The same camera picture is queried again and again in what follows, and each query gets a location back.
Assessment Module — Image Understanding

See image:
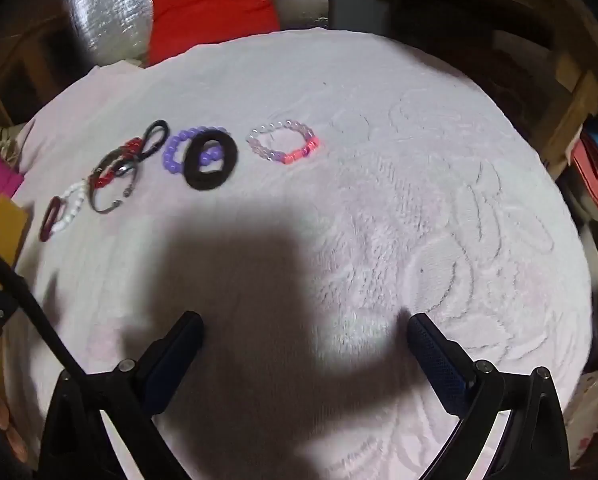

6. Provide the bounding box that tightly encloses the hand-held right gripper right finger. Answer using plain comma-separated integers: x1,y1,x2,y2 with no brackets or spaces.
407,313,572,480

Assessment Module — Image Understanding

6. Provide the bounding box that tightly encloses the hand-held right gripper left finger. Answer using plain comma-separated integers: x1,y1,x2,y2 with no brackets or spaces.
39,311,204,480

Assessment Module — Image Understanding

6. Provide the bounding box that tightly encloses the maroon hair tie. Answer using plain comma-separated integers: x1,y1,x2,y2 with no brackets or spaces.
38,195,65,244

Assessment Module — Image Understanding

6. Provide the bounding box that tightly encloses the white bead bracelet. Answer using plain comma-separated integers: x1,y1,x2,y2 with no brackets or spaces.
49,180,90,234

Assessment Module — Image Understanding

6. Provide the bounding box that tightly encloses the dark metal bangle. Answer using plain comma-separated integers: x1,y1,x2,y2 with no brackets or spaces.
88,147,141,216

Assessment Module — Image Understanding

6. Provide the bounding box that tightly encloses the black fabric scrunchie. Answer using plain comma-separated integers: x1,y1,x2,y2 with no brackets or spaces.
182,129,240,192

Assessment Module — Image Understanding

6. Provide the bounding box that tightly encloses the purple bead bracelet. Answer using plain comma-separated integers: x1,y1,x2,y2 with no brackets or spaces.
162,125,229,175

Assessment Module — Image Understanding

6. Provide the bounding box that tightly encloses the red bead bracelet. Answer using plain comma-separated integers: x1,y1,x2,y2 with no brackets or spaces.
90,137,146,192

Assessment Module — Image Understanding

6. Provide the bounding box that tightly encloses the thin black hair tie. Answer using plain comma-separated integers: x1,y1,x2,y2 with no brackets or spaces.
137,119,171,158

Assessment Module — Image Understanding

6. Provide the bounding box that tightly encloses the clear and pink bead bracelet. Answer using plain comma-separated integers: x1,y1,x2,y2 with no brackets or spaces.
246,119,322,166

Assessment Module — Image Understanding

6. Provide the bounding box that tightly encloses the orange cushion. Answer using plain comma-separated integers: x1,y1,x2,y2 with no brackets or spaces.
0,197,35,288

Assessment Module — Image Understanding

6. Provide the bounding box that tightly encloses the white paper bag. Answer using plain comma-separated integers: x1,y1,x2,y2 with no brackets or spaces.
563,366,598,467

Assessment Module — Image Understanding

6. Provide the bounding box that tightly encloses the beige patterned cloth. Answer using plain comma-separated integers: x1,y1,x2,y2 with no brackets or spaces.
0,127,22,163

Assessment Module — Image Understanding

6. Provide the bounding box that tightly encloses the pale pink towel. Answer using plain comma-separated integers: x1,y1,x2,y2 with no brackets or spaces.
2,27,596,480

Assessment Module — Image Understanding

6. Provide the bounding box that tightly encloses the red box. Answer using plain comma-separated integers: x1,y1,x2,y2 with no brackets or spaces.
571,131,598,203

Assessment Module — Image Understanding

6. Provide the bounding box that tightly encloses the wooden shelf unit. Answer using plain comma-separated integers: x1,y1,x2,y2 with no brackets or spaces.
329,0,598,178

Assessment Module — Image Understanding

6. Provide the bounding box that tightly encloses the silver foil insulation sheet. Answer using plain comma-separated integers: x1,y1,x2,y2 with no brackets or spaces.
62,0,328,67

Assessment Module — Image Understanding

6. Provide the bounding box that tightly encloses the red cushion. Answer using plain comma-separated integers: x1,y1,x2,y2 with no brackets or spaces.
148,0,281,67

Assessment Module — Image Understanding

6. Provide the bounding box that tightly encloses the wooden chair frame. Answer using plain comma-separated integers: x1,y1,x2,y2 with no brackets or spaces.
0,7,87,128

